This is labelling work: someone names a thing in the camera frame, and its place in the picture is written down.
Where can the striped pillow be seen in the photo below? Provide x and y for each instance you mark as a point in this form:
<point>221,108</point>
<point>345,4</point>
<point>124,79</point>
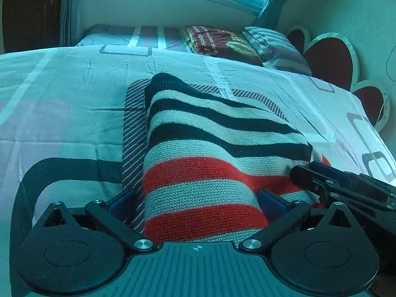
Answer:
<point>272,43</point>

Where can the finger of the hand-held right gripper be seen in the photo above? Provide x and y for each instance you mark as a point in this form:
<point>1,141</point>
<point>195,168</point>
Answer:
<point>331,169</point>
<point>309,179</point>

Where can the striped knit sweater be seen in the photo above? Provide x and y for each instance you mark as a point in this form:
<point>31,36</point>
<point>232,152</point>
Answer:
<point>201,161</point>

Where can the red petal-shaped headboard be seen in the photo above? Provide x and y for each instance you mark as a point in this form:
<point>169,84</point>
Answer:
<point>328,55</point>

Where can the grey curtain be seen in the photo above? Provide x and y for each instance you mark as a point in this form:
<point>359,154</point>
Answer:
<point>275,3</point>
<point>69,15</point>

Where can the maroon printed pillow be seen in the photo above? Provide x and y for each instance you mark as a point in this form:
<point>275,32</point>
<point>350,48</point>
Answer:
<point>216,41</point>

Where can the brown wooden door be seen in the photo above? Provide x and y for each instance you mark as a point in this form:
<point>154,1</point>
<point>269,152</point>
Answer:
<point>31,12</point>

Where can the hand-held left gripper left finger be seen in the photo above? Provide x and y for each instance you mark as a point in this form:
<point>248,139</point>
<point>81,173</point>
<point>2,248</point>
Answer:
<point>122,204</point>

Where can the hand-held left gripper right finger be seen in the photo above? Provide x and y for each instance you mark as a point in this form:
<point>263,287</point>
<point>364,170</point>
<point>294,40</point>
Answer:
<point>270,202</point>

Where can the patterned bed sheet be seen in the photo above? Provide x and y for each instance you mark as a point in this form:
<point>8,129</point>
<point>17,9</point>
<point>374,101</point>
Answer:
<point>62,114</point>

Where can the mattress with striped sheet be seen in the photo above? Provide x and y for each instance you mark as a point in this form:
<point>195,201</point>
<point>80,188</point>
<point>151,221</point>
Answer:
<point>117,35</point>

